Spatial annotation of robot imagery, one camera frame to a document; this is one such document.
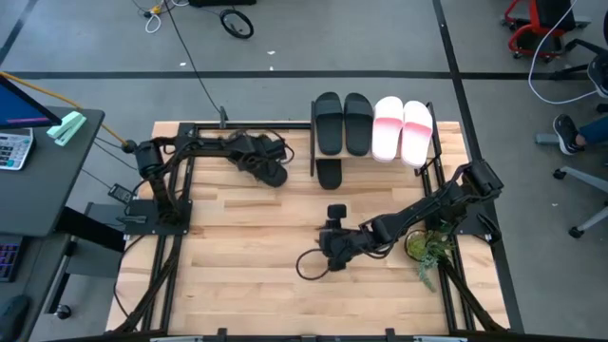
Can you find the red and black chair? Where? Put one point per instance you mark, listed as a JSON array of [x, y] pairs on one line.
[[553, 12]]

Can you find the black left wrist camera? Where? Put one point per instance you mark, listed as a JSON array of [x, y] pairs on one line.
[[273, 146]]

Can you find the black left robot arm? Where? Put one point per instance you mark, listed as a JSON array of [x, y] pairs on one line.
[[164, 199]]

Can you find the grey office chair base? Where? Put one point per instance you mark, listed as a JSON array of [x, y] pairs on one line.
[[589, 176]]

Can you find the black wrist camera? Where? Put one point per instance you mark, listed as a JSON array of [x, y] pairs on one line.
[[273, 146], [337, 212]]

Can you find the pink slide sandal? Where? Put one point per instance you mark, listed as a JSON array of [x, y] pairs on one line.
[[387, 128], [417, 133]]

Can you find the person's foot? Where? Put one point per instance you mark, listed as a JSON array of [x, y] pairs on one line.
[[566, 133], [598, 73]]

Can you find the black slide sandal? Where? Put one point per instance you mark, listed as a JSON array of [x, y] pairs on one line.
[[275, 178], [328, 176], [358, 123], [328, 123]]

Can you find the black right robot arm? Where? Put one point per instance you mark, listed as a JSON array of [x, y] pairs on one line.
[[427, 209]]

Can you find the wooden shelf black frame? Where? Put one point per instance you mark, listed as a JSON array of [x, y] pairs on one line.
[[313, 142]]

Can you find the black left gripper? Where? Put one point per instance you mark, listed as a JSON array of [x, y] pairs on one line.
[[247, 151]]

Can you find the black table frame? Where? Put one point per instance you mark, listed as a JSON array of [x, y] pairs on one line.
[[294, 126]]

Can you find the person's leg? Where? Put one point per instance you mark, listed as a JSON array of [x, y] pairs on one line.
[[596, 130]]

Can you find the computer monitor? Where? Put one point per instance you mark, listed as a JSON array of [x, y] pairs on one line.
[[19, 109]]

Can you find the black box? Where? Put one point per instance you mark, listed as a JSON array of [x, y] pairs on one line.
[[223, 3]]

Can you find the grey calculator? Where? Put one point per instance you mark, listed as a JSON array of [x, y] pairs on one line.
[[14, 149]]

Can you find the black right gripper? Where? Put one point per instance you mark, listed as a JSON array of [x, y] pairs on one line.
[[339, 244]]

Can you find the black power adapter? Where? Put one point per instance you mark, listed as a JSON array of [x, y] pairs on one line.
[[122, 194]]

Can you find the black office chair base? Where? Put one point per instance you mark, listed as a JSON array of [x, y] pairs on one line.
[[582, 46]]

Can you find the mint green stapler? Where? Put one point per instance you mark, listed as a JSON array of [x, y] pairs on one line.
[[66, 127]]

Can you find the dark desk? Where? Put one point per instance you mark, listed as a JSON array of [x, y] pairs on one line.
[[47, 190]]

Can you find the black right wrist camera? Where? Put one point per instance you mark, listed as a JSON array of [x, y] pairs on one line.
[[337, 212]]

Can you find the black computer mouse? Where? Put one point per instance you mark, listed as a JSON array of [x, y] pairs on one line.
[[13, 316]]

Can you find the dark keyboard tray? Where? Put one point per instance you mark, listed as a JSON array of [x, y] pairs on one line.
[[38, 285]]

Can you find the grey desk base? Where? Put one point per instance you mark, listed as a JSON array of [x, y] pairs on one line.
[[90, 259]]

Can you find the black keyboard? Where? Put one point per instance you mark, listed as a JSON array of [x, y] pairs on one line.
[[8, 261]]

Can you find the green potted plant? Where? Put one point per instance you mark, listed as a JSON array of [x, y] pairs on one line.
[[420, 247]]

